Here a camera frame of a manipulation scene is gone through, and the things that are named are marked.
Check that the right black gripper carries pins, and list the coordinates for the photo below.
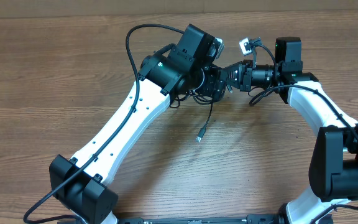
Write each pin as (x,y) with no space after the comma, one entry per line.
(238,67)

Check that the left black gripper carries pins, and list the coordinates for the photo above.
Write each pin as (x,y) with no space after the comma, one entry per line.
(213,83)

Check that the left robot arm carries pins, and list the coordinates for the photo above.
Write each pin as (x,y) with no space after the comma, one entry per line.
(81,182)

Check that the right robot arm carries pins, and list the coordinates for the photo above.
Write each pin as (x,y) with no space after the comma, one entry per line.
(333,170)

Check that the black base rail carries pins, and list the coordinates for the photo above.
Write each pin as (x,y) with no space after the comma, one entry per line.
(249,219)

